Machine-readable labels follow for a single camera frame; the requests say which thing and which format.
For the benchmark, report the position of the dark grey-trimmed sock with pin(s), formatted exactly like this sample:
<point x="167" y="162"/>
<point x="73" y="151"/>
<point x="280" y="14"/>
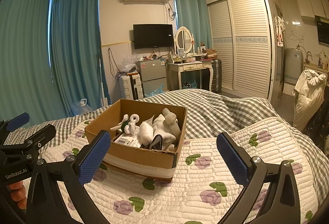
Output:
<point x="157" y="142"/>

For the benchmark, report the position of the dark floral garment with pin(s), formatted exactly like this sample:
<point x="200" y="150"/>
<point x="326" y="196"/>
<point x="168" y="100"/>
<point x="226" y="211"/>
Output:
<point x="317" y="126"/>

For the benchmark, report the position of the white fuzzy flower toy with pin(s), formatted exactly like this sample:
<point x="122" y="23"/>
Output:
<point x="128" y="124"/>

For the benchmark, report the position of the clear plastic bag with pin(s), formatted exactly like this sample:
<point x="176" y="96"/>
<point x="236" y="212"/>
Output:
<point x="128" y="62"/>

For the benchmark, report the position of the grey mini fridge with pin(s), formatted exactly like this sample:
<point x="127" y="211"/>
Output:
<point x="151" y="71"/>

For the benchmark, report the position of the wide teal curtain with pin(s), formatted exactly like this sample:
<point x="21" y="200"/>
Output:
<point x="23" y="59"/>

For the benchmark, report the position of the white garment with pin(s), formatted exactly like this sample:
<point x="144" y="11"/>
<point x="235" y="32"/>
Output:
<point x="308" y="100"/>

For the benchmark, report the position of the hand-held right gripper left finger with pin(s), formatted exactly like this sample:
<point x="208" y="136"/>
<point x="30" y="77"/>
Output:
<point x="93" y="159"/>

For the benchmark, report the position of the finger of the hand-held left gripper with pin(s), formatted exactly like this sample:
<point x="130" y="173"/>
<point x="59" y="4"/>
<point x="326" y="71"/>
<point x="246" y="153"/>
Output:
<point x="38" y="135"/>
<point x="18" y="121"/>

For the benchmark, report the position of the white louvred wardrobe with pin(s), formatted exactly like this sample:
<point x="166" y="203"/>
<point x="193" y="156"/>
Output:
<point x="246" y="44"/>

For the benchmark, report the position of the white suitcase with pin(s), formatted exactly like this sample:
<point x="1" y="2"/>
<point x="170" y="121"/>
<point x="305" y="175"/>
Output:
<point x="129" y="86"/>

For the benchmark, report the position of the quilted floral blanket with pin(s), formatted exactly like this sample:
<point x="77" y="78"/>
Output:
<point x="205" y="201"/>

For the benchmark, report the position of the dark suitcase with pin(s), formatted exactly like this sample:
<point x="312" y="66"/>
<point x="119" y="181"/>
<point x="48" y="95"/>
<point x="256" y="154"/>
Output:
<point x="216" y="75"/>

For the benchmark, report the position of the white oval vanity mirror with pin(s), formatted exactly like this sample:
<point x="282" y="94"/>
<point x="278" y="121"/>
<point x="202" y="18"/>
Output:
<point x="184" y="39"/>

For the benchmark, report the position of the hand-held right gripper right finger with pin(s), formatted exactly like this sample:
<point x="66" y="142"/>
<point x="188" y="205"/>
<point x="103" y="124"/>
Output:
<point x="231" y="159"/>

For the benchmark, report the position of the brown cardboard box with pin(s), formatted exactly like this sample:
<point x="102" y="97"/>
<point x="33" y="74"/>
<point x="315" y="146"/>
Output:
<point x="144" y="157"/>

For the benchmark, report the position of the black wall television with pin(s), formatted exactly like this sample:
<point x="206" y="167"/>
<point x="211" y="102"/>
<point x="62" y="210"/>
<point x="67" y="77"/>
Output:
<point x="153" y="36"/>

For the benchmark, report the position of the person's left hand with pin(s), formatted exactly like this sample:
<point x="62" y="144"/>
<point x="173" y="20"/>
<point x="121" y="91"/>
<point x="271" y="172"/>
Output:
<point x="16" y="194"/>

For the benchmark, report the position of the hanging pink clothes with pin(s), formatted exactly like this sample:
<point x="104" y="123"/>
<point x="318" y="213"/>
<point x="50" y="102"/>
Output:
<point x="279" y="34"/>

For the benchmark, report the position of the white sock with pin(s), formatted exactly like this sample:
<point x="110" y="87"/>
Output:
<point x="164" y="129"/>

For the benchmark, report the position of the small cardboard box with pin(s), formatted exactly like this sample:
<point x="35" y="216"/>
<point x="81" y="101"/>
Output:
<point x="210" y="53"/>

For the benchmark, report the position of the narrow teal curtain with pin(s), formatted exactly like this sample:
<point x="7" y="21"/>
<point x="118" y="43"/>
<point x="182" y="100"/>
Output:
<point x="192" y="18"/>

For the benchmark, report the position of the black range hood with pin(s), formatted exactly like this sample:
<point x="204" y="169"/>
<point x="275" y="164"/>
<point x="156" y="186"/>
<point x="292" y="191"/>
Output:
<point x="323" y="31"/>

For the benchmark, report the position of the white wall cabinets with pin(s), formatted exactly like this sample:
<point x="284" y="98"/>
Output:
<point x="311" y="5"/>

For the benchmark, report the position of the white dressing table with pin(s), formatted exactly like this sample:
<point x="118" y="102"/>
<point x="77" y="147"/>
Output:
<point x="189" y="67"/>

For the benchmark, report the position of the blue plastic bag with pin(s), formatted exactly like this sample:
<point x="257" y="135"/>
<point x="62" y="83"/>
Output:
<point x="154" y="91"/>

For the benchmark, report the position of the clear water jug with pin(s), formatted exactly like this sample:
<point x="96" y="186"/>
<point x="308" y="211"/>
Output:
<point x="82" y="107"/>

